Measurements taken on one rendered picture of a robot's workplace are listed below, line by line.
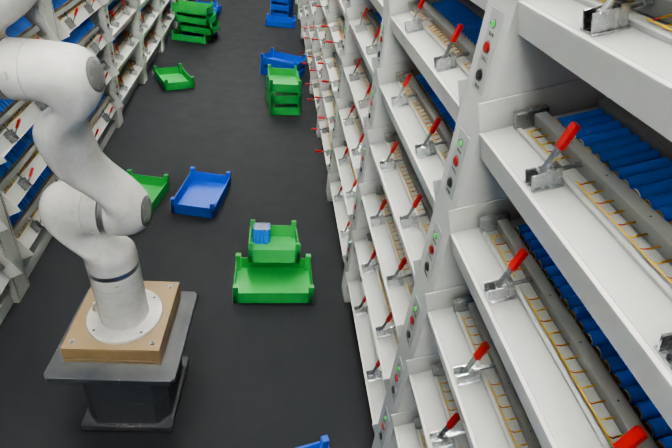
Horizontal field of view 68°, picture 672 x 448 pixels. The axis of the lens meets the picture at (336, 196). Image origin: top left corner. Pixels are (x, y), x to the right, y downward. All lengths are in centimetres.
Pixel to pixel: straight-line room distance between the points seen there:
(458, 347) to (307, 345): 94
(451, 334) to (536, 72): 49
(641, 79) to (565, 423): 39
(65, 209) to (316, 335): 100
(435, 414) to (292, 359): 78
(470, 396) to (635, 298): 42
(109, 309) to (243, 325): 62
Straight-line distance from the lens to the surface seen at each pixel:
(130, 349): 141
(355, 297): 184
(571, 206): 65
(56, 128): 99
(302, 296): 193
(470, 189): 85
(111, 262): 128
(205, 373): 176
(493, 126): 80
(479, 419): 89
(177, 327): 151
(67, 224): 123
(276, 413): 166
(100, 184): 112
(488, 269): 83
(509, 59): 77
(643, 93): 53
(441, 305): 101
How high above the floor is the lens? 140
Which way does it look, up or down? 33 degrees down
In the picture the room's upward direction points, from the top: 7 degrees clockwise
